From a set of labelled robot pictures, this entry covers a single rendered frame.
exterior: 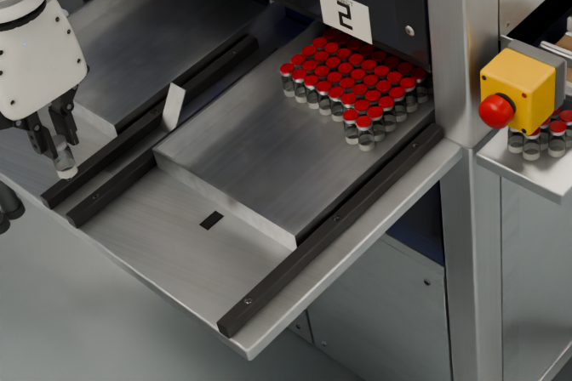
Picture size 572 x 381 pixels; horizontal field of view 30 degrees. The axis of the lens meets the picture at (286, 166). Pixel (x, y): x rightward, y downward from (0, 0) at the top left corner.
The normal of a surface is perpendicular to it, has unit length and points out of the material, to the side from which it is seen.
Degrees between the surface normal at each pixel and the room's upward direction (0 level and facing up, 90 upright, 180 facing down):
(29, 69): 86
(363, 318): 90
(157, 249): 0
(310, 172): 0
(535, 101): 90
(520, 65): 0
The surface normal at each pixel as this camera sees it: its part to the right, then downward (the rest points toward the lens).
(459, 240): -0.68, 0.58
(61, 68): 0.72, 0.34
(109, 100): -0.14, -0.70
